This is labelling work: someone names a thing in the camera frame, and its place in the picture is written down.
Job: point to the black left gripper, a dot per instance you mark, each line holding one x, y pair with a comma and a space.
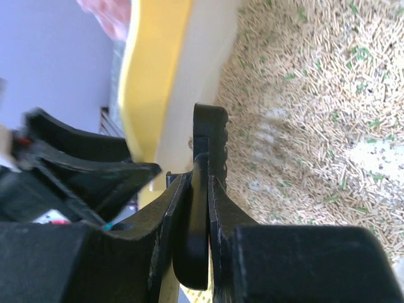
51, 170

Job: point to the black litter scoop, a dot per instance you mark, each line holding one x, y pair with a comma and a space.
191, 245

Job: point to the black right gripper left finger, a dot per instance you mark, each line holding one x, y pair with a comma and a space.
80, 262

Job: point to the yellow litter box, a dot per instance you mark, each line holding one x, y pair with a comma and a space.
314, 91

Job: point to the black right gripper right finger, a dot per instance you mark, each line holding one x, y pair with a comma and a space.
293, 263

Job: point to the red waste basket with liner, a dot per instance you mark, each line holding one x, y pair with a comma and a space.
114, 16

